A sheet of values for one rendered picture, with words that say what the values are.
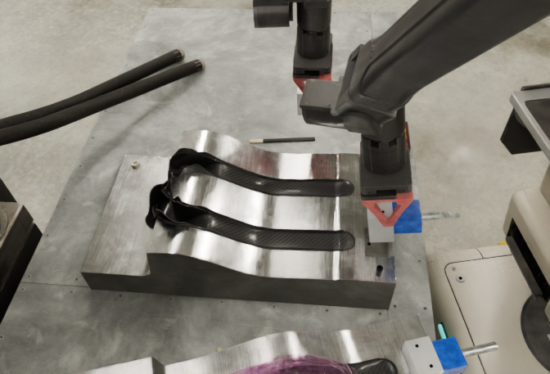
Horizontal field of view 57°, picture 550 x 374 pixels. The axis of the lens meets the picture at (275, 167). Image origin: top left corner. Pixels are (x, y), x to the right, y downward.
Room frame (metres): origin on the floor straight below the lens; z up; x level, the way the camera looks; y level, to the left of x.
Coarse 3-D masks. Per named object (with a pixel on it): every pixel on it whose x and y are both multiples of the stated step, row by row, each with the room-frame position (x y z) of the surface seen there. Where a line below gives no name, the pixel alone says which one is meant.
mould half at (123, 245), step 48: (192, 144) 0.63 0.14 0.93; (240, 144) 0.65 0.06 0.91; (144, 192) 0.59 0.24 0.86; (192, 192) 0.52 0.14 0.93; (240, 192) 0.54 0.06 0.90; (96, 240) 0.49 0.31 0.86; (144, 240) 0.49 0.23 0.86; (192, 240) 0.43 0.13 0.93; (96, 288) 0.43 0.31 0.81; (144, 288) 0.42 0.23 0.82; (192, 288) 0.41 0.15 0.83; (240, 288) 0.40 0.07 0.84; (288, 288) 0.39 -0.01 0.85; (336, 288) 0.37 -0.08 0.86; (384, 288) 0.37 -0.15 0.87
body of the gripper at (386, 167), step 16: (368, 144) 0.44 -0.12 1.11; (384, 144) 0.44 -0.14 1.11; (400, 144) 0.44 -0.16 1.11; (368, 160) 0.44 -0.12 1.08; (384, 160) 0.43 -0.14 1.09; (400, 160) 0.44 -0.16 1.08; (368, 176) 0.43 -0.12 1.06; (384, 176) 0.42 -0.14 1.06; (400, 176) 0.42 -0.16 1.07; (368, 192) 0.41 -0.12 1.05; (400, 192) 0.40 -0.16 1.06
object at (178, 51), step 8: (176, 48) 1.08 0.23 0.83; (160, 56) 1.03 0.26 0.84; (168, 56) 1.04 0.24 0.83; (176, 56) 1.05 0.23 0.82; (184, 56) 1.07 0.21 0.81; (144, 64) 0.99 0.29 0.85; (152, 64) 1.00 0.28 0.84; (160, 64) 1.01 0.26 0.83; (168, 64) 1.02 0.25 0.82; (128, 72) 0.95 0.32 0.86; (136, 72) 0.96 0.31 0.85; (144, 72) 0.97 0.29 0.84; (152, 72) 0.99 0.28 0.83; (112, 80) 0.92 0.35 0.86; (120, 80) 0.92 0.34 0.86; (128, 80) 0.93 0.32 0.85; (136, 80) 0.95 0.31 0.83; (96, 88) 0.88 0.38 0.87; (104, 88) 0.89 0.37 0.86; (112, 88) 0.90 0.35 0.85; (96, 96) 0.87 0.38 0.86
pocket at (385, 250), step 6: (366, 228) 0.46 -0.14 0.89; (366, 234) 0.46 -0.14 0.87; (366, 240) 0.46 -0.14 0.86; (366, 246) 0.45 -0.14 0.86; (372, 246) 0.44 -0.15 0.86; (378, 246) 0.44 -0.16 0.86; (384, 246) 0.44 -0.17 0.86; (390, 246) 0.44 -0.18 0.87; (366, 252) 0.43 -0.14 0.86; (372, 252) 0.43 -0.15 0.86; (378, 252) 0.43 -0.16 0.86; (384, 252) 0.43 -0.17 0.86; (390, 252) 0.42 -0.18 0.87
